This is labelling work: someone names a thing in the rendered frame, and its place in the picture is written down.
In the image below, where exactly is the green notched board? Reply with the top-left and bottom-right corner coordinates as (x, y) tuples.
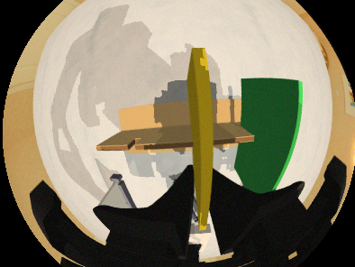
(234, 77), (304, 194)

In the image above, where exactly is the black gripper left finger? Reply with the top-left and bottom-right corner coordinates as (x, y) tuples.
(92, 165), (195, 260)

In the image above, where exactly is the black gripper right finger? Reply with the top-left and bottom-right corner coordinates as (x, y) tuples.
(209, 169), (305, 254)

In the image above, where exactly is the olive slotted board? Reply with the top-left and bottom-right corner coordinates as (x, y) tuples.
(187, 47), (214, 231)

